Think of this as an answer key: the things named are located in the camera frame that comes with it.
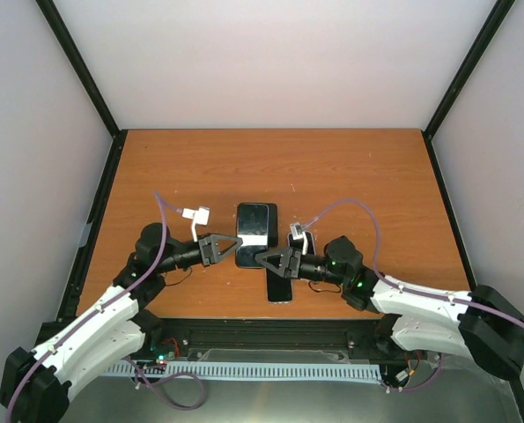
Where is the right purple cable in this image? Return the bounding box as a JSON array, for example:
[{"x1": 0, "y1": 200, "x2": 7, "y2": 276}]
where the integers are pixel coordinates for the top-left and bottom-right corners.
[{"x1": 305, "y1": 197, "x2": 524, "y2": 349}]

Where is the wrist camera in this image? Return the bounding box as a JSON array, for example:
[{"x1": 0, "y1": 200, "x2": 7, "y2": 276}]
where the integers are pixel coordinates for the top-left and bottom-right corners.
[
  {"x1": 288, "y1": 222, "x2": 311, "y2": 255},
  {"x1": 181, "y1": 206, "x2": 210, "y2": 241}
]

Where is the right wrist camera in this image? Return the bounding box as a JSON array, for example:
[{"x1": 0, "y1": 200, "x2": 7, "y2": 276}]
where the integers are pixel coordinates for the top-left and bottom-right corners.
[{"x1": 288, "y1": 222, "x2": 311, "y2": 255}]

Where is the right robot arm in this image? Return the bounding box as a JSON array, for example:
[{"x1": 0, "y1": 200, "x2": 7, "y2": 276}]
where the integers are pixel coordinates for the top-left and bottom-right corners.
[{"x1": 255, "y1": 236, "x2": 524, "y2": 380}]

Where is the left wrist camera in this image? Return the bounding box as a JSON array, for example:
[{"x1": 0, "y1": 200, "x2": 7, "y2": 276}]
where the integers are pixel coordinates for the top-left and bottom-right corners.
[{"x1": 181, "y1": 206, "x2": 210, "y2": 241}]

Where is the small circuit board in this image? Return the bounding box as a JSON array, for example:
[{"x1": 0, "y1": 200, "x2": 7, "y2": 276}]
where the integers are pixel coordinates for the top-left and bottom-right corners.
[{"x1": 151, "y1": 338, "x2": 180, "y2": 365}]

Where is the black aluminium front rail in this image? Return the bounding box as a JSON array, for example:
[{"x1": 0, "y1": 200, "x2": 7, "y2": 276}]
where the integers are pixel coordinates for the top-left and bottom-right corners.
[{"x1": 134, "y1": 318, "x2": 413, "y2": 362}]

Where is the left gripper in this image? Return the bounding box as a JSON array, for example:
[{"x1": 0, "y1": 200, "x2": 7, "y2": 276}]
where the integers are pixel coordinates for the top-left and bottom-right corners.
[{"x1": 158, "y1": 233, "x2": 243, "y2": 273}]

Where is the right black frame post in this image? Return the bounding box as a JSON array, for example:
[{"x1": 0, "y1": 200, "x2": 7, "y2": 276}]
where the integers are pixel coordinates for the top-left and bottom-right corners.
[{"x1": 423, "y1": 0, "x2": 515, "y2": 142}]

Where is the purple cable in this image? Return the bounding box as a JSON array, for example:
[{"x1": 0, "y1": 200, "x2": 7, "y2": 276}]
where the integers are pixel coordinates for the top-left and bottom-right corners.
[
  {"x1": 4, "y1": 190, "x2": 183, "y2": 423},
  {"x1": 305, "y1": 197, "x2": 524, "y2": 349}
]

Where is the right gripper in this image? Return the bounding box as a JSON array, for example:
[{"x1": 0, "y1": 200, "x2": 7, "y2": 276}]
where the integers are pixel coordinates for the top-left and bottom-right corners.
[{"x1": 255, "y1": 247, "x2": 347, "y2": 286}]

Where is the light blue cable duct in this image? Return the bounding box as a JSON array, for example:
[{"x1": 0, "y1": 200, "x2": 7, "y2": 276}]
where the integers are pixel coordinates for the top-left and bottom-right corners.
[{"x1": 102, "y1": 357, "x2": 383, "y2": 383}]

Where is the black phone case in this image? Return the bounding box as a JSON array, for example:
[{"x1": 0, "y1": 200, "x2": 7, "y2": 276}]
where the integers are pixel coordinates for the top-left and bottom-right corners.
[{"x1": 266, "y1": 203, "x2": 279, "y2": 248}]

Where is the lilac phone case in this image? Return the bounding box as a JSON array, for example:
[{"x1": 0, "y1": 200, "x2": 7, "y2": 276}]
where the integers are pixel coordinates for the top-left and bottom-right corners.
[{"x1": 286, "y1": 232, "x2": 317, "y2": 256}]

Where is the black frame post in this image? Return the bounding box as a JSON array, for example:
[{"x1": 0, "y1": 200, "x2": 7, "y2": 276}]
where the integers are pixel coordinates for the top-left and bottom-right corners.
[
  {"x1": 35, "y1": 0, "x2": 121, "y2": 139},
  {"x1": 423, "y1": 0, "x2": 515, "y2": 142}
]

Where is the left black frame post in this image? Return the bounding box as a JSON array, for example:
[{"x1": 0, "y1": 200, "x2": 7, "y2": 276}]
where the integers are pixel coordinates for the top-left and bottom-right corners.
[{"x1": 35, "y1": 0, "x2": 121, "y2": 139}]

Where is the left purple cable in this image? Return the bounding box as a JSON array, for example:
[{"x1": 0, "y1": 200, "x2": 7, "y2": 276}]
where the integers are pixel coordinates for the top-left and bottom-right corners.
[{"x1": 4, "y1": 190, "x2": 183, "y2": 423}]

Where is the clear magsafe phone case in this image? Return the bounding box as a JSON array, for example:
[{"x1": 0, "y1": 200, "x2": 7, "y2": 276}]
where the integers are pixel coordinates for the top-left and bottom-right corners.
[{"x1": 265, "y1": 268, "x2": 295, "y2": 305}]

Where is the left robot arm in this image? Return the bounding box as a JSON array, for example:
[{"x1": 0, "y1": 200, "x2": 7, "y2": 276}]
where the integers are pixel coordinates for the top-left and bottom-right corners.
[{"x1": 0, "y1": 223, "x2": 243, "y2": 422}]

